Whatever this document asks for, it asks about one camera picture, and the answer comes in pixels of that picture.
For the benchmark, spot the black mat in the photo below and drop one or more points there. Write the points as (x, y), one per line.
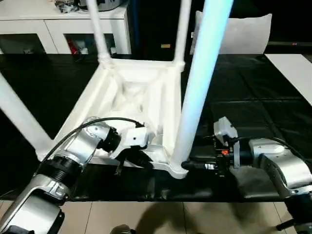
(256, 97)

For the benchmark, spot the black case with gold label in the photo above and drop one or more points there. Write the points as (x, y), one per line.
(156, 24)

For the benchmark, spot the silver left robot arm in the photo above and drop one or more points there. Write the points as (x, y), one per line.
(78, 143)

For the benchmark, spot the grey pillow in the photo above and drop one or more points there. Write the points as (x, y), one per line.
(248, 34)

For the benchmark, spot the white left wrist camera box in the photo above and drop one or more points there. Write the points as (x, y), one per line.
(134, 139)

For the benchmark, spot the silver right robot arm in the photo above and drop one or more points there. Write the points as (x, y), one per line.
(280, 165)

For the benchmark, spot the white glass-door cabinet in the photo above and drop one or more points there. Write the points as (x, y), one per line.
(24, 26)

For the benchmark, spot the white plastic table top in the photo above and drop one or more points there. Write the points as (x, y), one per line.
(156, 97)

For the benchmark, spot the white flat board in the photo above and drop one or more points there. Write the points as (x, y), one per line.
(292, 70)

